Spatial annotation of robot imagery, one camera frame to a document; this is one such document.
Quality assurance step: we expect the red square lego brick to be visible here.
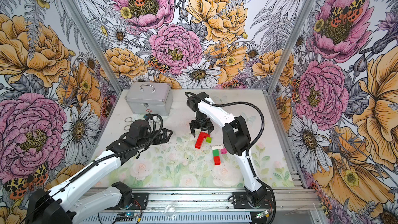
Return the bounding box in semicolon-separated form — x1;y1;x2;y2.
195;136;204;149

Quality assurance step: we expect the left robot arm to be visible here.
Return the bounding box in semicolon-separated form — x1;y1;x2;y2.
22;114;173;224

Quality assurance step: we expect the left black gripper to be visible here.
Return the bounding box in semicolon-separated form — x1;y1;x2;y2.
136;129;172;150

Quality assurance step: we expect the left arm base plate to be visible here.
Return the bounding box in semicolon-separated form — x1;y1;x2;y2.
117;193;149;211

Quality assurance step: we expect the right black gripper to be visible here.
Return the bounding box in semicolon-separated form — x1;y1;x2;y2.
190;110;215;136

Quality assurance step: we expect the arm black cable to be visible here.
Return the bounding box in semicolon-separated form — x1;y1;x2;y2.
184;91;265;158
20;113;164;222

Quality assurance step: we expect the aluminium front rail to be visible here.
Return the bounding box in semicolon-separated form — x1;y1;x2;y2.
78;187;328;224

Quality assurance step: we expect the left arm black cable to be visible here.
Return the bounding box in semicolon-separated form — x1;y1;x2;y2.
20;113;164;222

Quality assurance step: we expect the silver metal case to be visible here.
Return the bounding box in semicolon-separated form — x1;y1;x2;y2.
125;82;173;116

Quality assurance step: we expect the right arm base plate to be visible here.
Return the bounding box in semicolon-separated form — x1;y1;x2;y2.
231;191;276;209

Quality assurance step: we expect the red long lego brick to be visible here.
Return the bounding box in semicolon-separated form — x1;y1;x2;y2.
199;132;210;139

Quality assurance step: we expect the red tall lego brick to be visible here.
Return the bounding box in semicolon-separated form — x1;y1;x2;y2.
214;156;221;166

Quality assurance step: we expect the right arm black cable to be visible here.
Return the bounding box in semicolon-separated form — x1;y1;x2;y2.
184;91;265;158

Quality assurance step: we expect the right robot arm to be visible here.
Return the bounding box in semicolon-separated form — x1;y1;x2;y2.
184;92;271;207

